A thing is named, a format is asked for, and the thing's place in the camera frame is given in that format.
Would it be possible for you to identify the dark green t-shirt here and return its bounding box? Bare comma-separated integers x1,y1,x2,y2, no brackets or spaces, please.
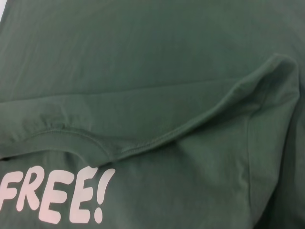
0,0,305,229

